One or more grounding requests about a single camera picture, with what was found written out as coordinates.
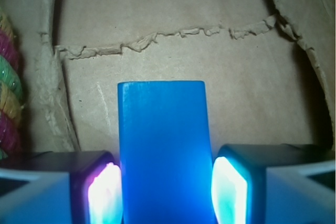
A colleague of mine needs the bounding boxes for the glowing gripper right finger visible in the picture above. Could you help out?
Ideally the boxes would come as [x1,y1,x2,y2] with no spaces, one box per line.
[211,144,335,223]

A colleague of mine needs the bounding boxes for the multicolour rope ring toy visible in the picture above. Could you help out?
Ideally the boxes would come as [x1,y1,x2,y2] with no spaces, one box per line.
[1,11,23,159]

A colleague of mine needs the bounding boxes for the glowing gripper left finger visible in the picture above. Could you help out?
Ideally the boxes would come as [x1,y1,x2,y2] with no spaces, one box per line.
[1,151,122,223]

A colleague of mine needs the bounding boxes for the brown paper bag container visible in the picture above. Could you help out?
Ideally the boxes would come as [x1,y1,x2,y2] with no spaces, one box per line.
[1,0,335,155]

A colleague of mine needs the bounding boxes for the blue rectangular block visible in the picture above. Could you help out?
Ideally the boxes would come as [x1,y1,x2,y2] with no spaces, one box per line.
[118,81,216,223]

